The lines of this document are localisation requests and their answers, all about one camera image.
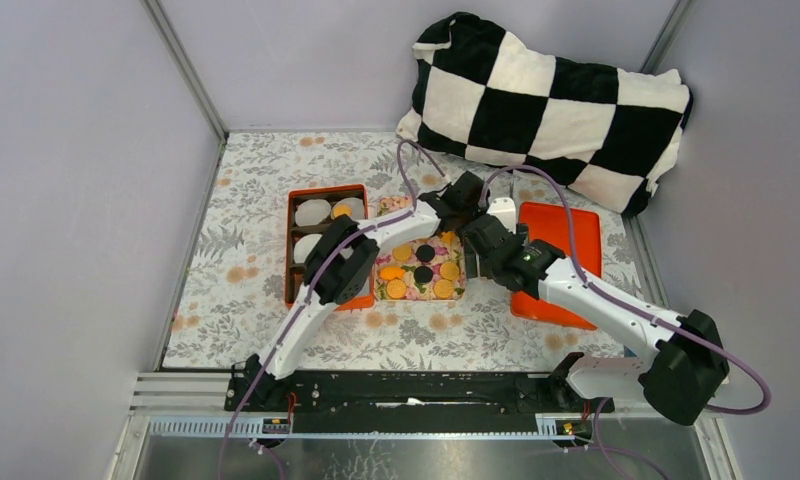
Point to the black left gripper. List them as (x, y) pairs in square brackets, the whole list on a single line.
[(474, 204)]

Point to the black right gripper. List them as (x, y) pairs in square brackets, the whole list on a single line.
[(521, 233)]

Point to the orange fish shaped cookie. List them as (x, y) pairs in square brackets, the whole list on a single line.
[(390, 273), (447, 238)]

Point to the floral cookie tray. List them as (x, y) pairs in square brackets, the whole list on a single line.
[(418, 292)]

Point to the round swirl butter cookie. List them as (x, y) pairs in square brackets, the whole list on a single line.
[(341, 210)]

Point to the orange compartment cookie box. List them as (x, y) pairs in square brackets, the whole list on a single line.
[(294, 273)]

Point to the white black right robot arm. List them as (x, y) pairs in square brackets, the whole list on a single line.
[(680, 367)]

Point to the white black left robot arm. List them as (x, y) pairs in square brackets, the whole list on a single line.
[(341, 263)]

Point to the orange box lid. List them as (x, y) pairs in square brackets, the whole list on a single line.
[(574, 231)]

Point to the black sandwich cookie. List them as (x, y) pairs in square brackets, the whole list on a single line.
[(423, 275), (425, 253)]

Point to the round tan biscuit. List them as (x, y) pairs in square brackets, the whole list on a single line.
[(443, 289), (402, 253), (396, 289), (449, 271)]

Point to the white paper cupcake liner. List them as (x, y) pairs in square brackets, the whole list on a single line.
[(312, 212), (303, 247), (357, 205)]

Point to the black white checkered pillow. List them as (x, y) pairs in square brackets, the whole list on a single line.
[(606, 133)]

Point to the floral table mat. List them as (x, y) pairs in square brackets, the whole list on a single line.
[(232, 302)]

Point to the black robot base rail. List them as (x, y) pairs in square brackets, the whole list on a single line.
[(362, 402)]

